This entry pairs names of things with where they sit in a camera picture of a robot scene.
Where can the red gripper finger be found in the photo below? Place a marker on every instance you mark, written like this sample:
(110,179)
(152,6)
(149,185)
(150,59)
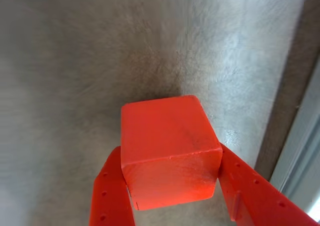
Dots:
(257,201)
(108,198)

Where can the red wooden cube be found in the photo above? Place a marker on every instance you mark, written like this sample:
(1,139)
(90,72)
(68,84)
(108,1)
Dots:
(167,148)

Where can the aluminium extrusion rail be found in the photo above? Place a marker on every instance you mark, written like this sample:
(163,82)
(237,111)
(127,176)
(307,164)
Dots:
(300,161)

